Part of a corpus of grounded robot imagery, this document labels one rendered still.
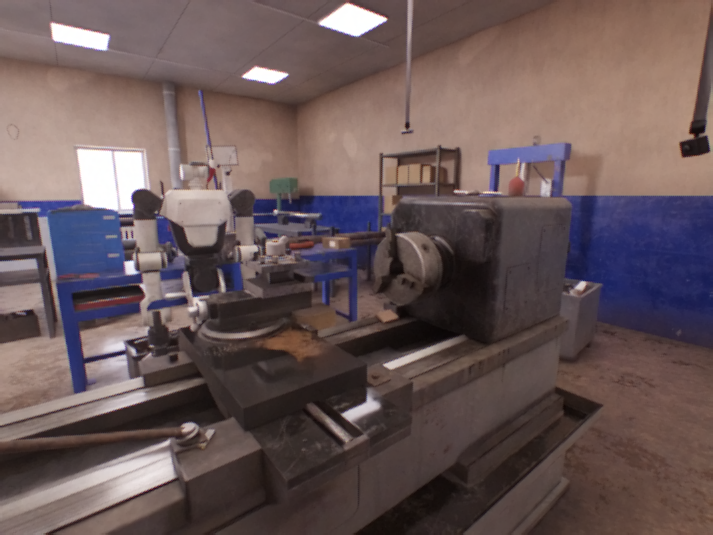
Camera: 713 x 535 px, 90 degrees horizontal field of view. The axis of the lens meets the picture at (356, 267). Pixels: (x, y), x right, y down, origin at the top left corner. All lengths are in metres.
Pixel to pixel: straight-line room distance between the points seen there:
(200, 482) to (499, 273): 1.01
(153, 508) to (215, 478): 0.10
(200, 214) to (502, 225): 1.27
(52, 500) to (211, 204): 1.25
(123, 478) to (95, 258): 2.09
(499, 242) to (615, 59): 3.69
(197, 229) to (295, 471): 1.31
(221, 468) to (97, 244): 2.21
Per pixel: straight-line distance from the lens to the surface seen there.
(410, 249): 1.20
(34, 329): 4.72
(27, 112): 8.05
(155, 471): 0.86
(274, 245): 1.18
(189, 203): 1.79
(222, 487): 0.79
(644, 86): 4.64
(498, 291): 1.31
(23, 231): 5.02
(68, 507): 0.86
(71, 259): 2.83
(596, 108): 4.73
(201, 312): 1.15
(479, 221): 1.22
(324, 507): 1.03
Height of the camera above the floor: 1.34
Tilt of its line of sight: 11 degrees down
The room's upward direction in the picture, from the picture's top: straight up
